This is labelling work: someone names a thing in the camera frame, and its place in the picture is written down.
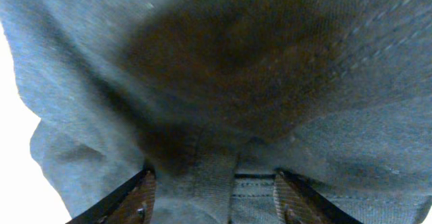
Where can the dark teal t-shirt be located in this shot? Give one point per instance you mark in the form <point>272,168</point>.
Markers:
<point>215,96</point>

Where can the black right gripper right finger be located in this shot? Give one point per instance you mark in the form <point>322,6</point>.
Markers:
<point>297,203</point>

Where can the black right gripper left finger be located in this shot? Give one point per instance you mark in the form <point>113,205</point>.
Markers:
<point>131,203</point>

